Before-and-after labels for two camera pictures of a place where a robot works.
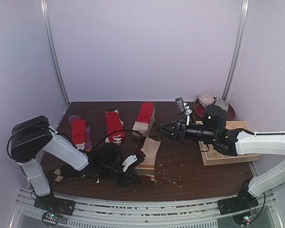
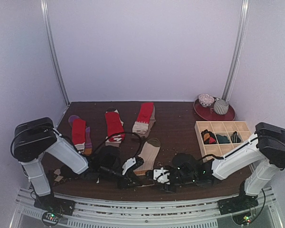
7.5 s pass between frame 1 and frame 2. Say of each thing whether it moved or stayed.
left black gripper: stayed
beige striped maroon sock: stayed
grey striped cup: stayed
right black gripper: moved
